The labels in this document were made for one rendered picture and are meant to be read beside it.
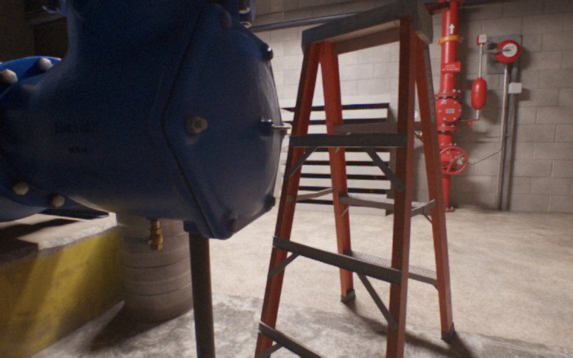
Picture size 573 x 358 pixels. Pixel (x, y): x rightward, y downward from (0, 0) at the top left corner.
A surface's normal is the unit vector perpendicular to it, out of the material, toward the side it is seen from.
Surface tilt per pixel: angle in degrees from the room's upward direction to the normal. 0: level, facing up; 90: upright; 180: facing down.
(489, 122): 90
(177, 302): 90
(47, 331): 90
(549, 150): 90
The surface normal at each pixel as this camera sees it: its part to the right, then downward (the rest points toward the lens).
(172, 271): 0.66, 0.09
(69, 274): 0.95, 0.04
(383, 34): -0.64, 0.13
